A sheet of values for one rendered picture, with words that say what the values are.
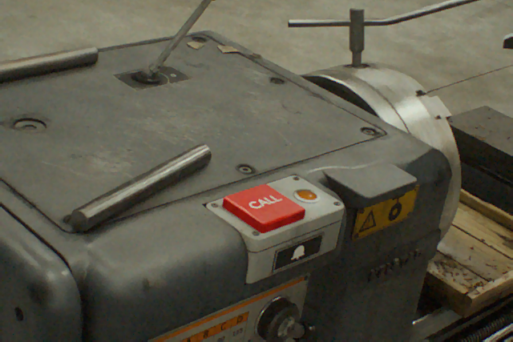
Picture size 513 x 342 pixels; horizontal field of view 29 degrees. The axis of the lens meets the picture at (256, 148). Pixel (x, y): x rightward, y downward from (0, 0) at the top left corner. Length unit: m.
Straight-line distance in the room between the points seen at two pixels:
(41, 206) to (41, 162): 0.09
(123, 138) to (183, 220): 0.17
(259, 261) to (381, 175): 0.22
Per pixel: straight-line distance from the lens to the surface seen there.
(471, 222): 1.88
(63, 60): 1.25
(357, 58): 1.48
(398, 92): 1.43
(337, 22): 1.47
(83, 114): 1.16
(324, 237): 1.04
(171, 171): 1.01
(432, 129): 1.43
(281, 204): 1.00
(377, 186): 1.10
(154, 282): 0.90
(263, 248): 0.97
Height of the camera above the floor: 1.75
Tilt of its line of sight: 26 degrees down
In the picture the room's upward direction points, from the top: 10 degrees clockwise
